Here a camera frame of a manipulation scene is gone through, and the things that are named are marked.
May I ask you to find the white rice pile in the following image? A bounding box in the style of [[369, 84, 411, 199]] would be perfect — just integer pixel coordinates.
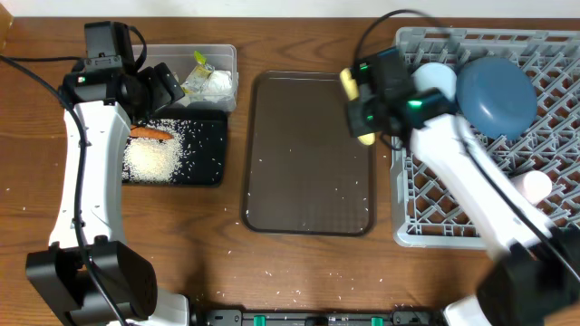
[[121, 118, 223, 185]]

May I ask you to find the pink plastic cup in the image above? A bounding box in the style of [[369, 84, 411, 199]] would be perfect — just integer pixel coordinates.
[[510, 170, 552, 206]]

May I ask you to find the orange carrot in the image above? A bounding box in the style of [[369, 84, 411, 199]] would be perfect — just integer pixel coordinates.
[[130, 126, 173, 140]]

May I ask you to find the black rectangular tray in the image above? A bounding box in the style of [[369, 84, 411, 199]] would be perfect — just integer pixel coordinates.
[[121, 106, 229, 187]]

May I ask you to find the brown serving tray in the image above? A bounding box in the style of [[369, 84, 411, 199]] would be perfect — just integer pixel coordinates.
[[241, 71, 376, 237]]

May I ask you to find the yellow plastic spoon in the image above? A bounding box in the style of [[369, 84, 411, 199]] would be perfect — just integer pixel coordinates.
[[339, 68, 376, 146]]

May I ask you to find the dark blue plate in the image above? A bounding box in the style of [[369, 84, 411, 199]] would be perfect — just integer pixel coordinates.
[[456, 56, 537, 140]]

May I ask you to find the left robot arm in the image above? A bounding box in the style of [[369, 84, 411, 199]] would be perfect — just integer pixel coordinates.
[[25, 63, 191, 325]]

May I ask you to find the light blue bowl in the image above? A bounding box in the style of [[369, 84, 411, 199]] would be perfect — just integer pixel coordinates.
[[411, 62, 457, 101]]

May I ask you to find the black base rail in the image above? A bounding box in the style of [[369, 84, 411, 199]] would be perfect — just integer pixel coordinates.
[[196, 309, 448, 326]]

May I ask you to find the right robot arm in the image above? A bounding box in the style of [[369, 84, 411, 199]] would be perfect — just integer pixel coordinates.
[[340, 47, 579, 325]]

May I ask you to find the clear plastic bin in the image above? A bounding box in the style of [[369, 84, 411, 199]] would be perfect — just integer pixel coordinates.
[[142, 44, 238, 112]]

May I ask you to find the silver green snack wrapper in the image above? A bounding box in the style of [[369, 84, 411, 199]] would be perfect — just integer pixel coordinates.
[[181, 51, 215, 94]]

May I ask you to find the white tissue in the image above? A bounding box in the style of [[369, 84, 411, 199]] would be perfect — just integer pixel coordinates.
[[190, 70, 232, 102]]

